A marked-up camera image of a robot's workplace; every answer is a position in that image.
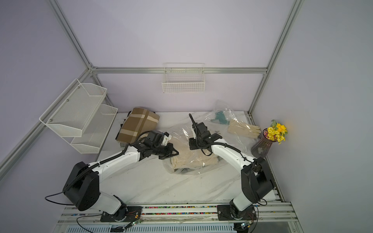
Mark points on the yellow flower bouquet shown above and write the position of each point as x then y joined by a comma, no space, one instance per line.
276,132

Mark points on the dark glass flower vase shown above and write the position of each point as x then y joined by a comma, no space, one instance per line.
262,147

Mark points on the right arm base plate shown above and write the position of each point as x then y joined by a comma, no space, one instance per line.
228,212

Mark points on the white wire wall basket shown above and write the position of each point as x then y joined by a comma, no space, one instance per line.
183,78

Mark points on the brown beige plaid scarf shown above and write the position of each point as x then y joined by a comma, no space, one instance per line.
137,122

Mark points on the aluminium frame rails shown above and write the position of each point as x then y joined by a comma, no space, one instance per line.
165,56

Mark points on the plain beige knit scarf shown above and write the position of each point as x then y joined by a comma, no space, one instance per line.
192,159

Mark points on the clear plastic vacuum bag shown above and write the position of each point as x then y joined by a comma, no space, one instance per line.
182,131

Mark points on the cream knitted gloves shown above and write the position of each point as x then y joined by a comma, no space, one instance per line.
240,128

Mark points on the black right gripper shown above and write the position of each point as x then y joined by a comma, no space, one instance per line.
193,145

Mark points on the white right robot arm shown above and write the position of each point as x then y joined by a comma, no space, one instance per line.
256,178

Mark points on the small bag with green item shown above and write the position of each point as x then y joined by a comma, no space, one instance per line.
222,113

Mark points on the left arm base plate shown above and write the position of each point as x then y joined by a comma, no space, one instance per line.
124,214

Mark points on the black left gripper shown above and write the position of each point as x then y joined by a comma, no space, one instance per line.
170,148

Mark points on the white two-tier mesh shelf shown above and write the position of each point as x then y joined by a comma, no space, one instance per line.
80,117

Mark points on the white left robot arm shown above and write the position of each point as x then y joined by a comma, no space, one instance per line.
83,185

